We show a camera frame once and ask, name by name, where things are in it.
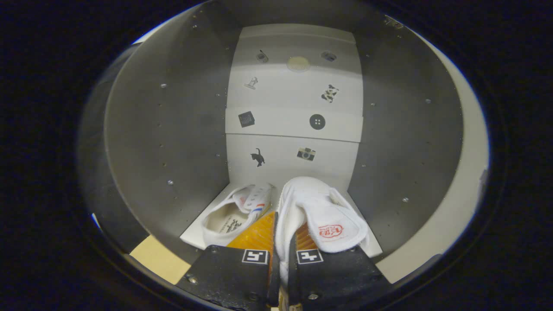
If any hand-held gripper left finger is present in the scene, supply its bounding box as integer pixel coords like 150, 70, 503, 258
176, 210, 281, 309

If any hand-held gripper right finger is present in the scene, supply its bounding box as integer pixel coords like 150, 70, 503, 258
287, 222, 385, 311

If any white shoe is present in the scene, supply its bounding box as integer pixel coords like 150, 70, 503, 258
202, 184, 274, 248
275, 176, 371, 286

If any grey shoe cabinet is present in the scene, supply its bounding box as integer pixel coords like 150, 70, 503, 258
104, 0, 465, 260

